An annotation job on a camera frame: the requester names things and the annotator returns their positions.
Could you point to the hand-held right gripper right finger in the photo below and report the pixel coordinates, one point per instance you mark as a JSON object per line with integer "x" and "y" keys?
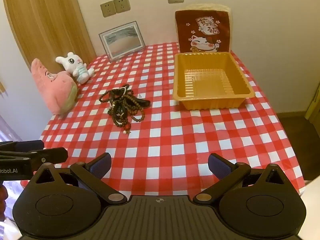
{"x": 220, "y": 166}

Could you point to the white rabbit plush toy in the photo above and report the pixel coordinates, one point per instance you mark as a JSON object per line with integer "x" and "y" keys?
{"x": 75, "y": 66}

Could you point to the pink plush toy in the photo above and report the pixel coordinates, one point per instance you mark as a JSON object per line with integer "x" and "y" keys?
{"x": 55, "y": 90}

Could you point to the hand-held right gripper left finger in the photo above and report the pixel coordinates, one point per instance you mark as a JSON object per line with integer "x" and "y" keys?
{"x": 101, "y": 166}

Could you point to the red checkered tablecloth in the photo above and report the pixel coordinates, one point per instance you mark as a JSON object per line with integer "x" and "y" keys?
{"x": 175, "y": 135}

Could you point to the yellow plastic tray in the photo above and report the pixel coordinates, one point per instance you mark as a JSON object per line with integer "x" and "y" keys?
{"x": 212, "y": 80}

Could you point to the wooden baseboard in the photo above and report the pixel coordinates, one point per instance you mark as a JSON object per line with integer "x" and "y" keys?
{"x": 292, "y": 114}

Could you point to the person's left hand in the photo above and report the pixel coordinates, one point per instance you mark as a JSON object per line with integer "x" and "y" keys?
{"x": 2, "y": 202}

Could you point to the wooden door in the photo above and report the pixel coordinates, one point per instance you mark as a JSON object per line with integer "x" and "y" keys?
{"x": 313, "y": 105}
{"x": 45, "y": 17}

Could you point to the cat print cushion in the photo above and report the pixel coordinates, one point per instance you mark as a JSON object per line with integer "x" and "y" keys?
{"x": 207, "y": 30}

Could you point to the framed sand picture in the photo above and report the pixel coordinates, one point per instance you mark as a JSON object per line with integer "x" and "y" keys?
{"x": 122, "y": 40}

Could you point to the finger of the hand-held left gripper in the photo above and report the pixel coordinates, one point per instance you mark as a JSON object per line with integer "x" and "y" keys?
{"x": 50, "y": 155}
{"x": 27, "y": 145}

